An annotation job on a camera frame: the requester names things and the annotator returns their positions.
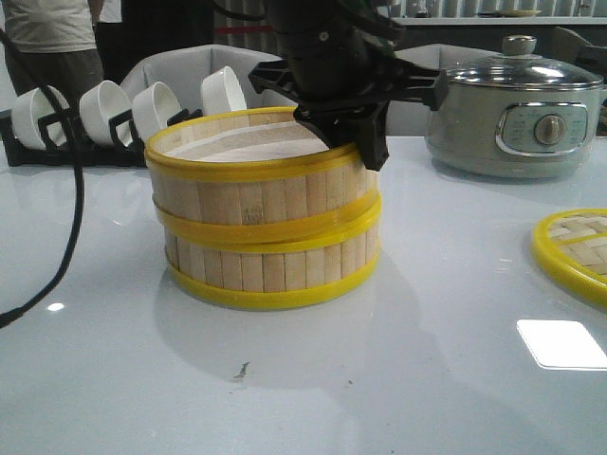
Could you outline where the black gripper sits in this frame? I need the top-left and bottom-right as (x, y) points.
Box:
(248, 46), (448, 172)

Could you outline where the bamboo steamer basket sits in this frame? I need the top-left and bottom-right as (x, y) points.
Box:
(165, 221), (380, 310)
(145, 106), (379, 244)

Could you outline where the bamboo steamer lid yellow rim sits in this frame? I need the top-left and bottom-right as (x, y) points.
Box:
(531, 208), (606, 311)

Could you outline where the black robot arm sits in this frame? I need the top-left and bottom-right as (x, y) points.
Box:
(248, 1), (449, 171)

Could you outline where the right grey chair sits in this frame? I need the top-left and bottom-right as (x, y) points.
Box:
(386, 44), (497, 137)

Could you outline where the grey chair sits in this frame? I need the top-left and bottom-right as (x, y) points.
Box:
(386, 44), (497, 137)
(120, 45), (295, 111)

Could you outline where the white bowl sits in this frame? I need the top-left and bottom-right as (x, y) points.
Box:
(79, 80), (132, 146)
(10, 86), (69, 150)
(200, 66), (248, 116)
(132, 82), (182, 141)

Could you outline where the grey electric cooking pot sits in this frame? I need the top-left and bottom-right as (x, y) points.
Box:
(426, 83), (606, 178)

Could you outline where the dark sideboard cabinet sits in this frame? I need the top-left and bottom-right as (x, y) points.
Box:
(396, 16), (606, 56)

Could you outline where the glass pot lid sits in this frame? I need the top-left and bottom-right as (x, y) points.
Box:
(447, 35), (604, 91)

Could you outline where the left grey chair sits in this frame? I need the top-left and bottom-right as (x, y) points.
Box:
(120, 45), (295, 111)

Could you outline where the black dish rack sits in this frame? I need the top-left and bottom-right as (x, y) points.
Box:
(0, 108), (205, 169)

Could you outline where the person in black clothes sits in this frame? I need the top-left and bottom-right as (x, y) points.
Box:
(94, 1), (214, 82)

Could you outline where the person in beige shirt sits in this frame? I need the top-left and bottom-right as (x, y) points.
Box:
(2, 0), (103, 104)

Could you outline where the black cable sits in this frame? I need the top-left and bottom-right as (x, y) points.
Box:
(0, 27), (85, 331)

